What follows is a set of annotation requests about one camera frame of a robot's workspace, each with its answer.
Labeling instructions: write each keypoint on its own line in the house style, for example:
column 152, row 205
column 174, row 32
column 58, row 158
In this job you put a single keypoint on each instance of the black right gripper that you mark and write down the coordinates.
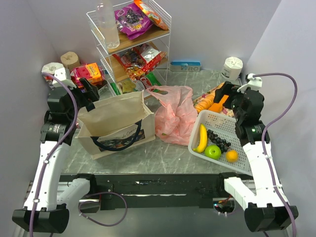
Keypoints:
column 232, row 93

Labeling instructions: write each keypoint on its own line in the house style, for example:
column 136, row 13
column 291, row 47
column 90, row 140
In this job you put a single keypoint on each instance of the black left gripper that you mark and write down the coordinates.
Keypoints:
column 86, row 89

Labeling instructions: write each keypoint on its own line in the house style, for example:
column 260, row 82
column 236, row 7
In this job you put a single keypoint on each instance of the yellow banana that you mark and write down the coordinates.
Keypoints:
column 203, row 139

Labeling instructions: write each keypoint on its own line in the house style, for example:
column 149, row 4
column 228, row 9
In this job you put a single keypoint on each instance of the beige canvas tote bag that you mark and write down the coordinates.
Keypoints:
column 115, row 124

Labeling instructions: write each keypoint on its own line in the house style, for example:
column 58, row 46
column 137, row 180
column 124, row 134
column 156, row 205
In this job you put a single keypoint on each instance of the pink plastic grocery bag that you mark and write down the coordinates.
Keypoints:
column 175, row 118

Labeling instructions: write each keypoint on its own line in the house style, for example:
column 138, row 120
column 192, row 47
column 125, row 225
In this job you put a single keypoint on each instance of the red yellow snack bag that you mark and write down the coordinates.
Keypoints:
column 131, row 62

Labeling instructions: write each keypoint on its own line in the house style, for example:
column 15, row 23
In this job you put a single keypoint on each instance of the dark grape bunch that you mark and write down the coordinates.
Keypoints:
column 223, row 144

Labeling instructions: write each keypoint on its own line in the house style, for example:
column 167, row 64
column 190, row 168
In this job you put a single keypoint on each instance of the red silver snack bag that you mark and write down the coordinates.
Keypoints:
column 150, row 57

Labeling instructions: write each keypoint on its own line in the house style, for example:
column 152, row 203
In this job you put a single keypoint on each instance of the purple snack bag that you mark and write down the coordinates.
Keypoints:
column 131, row 21

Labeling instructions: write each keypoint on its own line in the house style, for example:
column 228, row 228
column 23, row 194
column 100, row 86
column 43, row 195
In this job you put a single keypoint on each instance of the clear plastic water bottle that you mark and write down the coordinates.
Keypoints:
column 107, row 23

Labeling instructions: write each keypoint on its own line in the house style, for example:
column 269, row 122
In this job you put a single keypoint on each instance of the orange candy bag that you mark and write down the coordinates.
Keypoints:
column 151, row 14

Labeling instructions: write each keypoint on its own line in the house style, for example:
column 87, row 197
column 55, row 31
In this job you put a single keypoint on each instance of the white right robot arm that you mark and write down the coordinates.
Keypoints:
column 267, row 208

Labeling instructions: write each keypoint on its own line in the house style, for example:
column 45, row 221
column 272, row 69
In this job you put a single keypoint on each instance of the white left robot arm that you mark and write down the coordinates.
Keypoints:
column 46, row 211

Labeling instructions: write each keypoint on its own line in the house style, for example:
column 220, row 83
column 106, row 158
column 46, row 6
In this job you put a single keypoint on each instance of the pink orange snack box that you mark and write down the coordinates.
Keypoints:
column 92, row 72

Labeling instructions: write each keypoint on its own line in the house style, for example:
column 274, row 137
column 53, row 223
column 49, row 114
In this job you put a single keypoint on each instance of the orange carrot piece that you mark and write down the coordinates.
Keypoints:
column 218, row 107

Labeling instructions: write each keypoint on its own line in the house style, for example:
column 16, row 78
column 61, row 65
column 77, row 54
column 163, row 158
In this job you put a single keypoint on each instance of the white RIO box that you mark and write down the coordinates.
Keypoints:
column 102, row 87

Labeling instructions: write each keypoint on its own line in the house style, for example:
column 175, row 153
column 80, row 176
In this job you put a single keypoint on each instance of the croissant bread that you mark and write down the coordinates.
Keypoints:
column 206, row 102

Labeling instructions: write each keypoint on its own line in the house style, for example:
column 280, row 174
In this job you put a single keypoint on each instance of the brown toilet paper roll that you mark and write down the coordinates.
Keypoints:
column 70, row 60

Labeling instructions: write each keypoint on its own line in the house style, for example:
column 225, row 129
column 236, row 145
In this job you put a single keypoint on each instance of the white toilet paper roll right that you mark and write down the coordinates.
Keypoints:
column 231, row 68

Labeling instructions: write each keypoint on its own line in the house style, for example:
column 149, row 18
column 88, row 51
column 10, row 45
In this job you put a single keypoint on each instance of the white toilet paper roll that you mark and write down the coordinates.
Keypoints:
column 231, row 68
column 50, row 68

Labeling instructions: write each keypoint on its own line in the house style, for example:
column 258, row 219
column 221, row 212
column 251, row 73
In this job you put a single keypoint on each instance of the white plastic basket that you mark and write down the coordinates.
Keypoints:
column 224, row 128

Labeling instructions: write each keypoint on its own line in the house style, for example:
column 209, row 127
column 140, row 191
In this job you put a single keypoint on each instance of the blue white tissue box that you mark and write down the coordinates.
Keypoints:
column 180, row 66

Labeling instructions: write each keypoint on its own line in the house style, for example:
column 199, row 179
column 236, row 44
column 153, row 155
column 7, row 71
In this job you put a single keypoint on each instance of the white toilet paper roll left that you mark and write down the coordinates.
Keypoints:
column 50, row 68

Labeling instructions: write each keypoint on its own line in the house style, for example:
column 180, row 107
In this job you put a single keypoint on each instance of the green white Chubo bag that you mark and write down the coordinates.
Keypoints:
column 134, row 85

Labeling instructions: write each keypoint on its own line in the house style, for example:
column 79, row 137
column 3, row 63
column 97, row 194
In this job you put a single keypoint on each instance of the green apple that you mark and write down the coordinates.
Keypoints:
column 213, row 152

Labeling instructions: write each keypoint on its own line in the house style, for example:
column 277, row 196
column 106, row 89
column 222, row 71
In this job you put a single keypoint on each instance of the orange fruit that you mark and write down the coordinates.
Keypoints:
column 232, row 156

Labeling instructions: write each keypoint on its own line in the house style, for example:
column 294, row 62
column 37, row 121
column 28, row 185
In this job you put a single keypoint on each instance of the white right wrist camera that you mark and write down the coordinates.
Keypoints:
column 254, row 83

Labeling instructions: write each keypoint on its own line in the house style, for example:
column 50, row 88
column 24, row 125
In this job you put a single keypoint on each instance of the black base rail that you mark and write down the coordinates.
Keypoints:
column 160, row 190

